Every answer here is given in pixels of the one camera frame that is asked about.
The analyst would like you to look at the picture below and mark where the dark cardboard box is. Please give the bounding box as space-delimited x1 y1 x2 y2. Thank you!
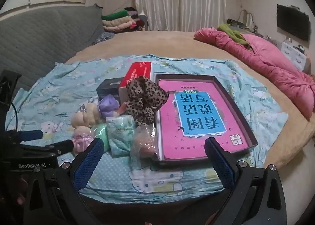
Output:
152 73 258 166

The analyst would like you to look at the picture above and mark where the pink quilt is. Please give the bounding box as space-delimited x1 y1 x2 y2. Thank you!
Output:
194 27 315 119

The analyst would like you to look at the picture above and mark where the black wall television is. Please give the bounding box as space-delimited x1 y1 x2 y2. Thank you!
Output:
277 4 310 41

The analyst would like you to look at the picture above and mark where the black box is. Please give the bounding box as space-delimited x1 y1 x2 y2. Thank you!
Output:
96 77 125 103

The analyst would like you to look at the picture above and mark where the plush bear with purple bow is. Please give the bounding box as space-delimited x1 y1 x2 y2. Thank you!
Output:
82 94 121 127

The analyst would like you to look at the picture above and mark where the green cloth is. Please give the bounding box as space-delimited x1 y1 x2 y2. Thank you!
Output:
217 23 251 48

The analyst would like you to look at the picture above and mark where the black bag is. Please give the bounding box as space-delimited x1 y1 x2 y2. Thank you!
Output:
226 18 246 28

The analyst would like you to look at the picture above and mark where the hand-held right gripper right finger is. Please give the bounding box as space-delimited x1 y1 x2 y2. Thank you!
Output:
204 137 287 225

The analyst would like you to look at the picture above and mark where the blue cartoon cat printed blanket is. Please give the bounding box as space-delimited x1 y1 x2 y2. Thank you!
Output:
5 54 288 197

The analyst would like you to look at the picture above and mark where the plush bear with pink bow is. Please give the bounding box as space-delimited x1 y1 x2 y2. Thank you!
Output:
71 112 96 153

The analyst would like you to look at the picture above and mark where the leopard print scrunchie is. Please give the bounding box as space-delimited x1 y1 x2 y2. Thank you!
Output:
125 76 170 126

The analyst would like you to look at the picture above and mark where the dark floral pillow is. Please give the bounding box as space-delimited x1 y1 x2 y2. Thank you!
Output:
92 32 116 45

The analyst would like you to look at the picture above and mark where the pile of folded clothes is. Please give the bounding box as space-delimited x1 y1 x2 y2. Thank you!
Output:
101 7 148 34

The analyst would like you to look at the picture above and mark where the black cable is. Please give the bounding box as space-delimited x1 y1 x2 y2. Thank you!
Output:
10 100 20 133

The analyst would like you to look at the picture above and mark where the red tissue pack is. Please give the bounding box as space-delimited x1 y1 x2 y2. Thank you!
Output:
119 62 153 107

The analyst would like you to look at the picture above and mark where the green tissue packet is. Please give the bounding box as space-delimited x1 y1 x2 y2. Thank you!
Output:
106 115 136 158

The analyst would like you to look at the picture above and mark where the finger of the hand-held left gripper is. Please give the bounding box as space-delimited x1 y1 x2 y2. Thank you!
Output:
5 130 43 143
21 139 74 158

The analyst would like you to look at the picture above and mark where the pink book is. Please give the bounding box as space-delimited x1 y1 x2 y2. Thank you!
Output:
157 80 249 161

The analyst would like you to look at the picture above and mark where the plastic bag with pink puff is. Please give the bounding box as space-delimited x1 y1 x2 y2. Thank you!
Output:
130 125 161 165

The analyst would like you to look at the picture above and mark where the white drawer cabinet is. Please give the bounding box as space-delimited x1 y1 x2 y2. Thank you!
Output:
281 41 311 73

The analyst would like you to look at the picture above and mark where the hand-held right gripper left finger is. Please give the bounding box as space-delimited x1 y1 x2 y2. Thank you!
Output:
23 138 105 225

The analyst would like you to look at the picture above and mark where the beige round bed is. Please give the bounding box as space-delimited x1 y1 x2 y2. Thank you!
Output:
64 30 315 216

